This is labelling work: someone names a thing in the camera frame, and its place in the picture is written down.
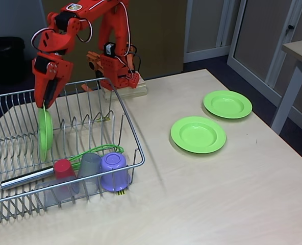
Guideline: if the green plastic plate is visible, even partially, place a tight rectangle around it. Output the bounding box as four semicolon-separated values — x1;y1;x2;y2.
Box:
37;106;54;162
203;90;253;119
170;116;227;155

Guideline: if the red plastic cup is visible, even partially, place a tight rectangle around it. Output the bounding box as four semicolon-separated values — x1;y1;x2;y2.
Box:
54;159;77;179

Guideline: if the green whisk with steel handle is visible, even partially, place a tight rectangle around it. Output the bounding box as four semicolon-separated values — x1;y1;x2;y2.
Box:
0;144;125;191

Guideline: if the grey translucent plastic cup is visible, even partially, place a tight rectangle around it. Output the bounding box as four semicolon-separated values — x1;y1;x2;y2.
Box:
33;176;80;208
76;152;102;195

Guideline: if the purple plastic mug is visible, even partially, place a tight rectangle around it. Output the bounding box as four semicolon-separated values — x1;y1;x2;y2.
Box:
99;152;131;192

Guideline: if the orange plastic clamp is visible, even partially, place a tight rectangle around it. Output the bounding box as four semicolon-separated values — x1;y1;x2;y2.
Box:
81;51;116;92

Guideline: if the black trash bin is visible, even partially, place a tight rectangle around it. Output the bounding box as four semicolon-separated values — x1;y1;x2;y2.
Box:
0;36;26;85

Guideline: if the wooden base block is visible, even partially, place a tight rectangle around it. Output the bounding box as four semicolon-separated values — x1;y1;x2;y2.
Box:
102;75;149;103

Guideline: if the brown cork board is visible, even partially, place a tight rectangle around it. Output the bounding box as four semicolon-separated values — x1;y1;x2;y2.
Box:
42;0;188;80

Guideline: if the white framed cabinet with lock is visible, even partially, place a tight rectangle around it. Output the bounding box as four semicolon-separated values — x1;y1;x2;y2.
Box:
226;0;302;123

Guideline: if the beige desk with grey leg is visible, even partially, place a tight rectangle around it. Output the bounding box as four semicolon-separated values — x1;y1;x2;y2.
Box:
270;38;302;135

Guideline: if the metal wire dish rack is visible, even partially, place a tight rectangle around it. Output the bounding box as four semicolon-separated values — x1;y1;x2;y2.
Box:
0;76;145;226

